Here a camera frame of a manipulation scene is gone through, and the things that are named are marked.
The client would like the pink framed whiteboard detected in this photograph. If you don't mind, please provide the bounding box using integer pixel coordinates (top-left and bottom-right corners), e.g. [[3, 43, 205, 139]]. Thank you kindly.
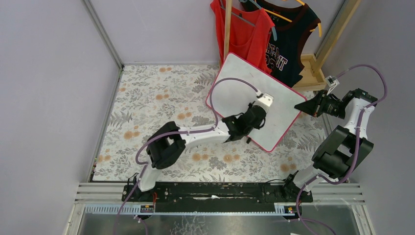
[[206, 53, 307, 152]]

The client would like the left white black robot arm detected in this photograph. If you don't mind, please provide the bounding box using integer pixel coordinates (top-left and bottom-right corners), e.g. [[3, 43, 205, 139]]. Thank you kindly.
[[137, 102, 269, 192]]

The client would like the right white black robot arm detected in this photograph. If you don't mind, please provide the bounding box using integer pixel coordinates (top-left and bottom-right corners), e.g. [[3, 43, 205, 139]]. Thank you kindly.
[[281, 89, 378, 201]]

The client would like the wooden clothes rack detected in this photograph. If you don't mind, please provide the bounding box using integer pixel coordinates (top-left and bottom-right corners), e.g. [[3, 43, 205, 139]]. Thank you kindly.
[[224, 0, 346, 91]]

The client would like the dark navy basketball jersey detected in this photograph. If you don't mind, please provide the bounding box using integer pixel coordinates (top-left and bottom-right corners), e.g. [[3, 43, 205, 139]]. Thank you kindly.
[[257, 0, 321, 87]]

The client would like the blue grey clothes hanger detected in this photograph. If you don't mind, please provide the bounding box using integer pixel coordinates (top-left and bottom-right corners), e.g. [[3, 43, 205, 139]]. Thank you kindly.
[[219, 0, 278, 41]]

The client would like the red tank top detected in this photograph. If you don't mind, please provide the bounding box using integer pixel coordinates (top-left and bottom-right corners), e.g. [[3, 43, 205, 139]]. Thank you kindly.
[[210, 0, 274, 74]]

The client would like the floral patterned tablecloth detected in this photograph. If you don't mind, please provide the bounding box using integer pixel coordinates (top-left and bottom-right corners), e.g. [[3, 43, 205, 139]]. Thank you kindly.
[[91, 65, 326, 182]]

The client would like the yellow clothes hanger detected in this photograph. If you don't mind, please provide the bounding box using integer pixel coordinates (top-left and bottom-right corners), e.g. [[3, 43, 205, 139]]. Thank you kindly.
[[262, 0, 323, 38]]

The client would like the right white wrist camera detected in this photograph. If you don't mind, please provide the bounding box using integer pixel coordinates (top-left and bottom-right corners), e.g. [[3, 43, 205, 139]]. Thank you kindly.
[[325, 75, 340, 94]]

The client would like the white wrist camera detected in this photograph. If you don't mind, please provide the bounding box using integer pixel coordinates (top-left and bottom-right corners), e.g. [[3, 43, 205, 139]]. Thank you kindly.
[[325, 75, 340, 94], [254, 93, 274, 109]]

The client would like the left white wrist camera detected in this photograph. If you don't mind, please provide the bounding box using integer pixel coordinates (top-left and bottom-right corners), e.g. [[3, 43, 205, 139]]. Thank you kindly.
[[254, 93, 274, 109]]

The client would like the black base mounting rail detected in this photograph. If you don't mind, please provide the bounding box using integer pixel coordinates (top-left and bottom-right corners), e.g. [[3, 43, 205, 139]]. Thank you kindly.
[[121, 182, 313, 213]]

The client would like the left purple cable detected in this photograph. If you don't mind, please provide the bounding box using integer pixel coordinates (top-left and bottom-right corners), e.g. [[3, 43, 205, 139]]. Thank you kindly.
[[112, 77, 263, 235]]

